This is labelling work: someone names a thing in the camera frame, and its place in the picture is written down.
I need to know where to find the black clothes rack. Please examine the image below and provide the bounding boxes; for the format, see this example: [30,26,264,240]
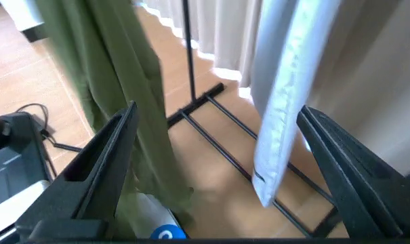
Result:
[166,0,343,238]

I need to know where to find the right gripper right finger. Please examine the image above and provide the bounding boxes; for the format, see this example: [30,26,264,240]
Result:
[296,104,410,238]

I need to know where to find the pale grey shorts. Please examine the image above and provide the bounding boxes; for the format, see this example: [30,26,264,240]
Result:
[250,0,343,208]

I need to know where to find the green garment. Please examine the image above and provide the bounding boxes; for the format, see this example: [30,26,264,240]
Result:
[35,0,196,240]

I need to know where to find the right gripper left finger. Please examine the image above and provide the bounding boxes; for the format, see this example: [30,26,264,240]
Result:
[14,100,140,240]

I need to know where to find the black cable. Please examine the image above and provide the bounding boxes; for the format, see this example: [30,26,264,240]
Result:
[14,103,83,153]

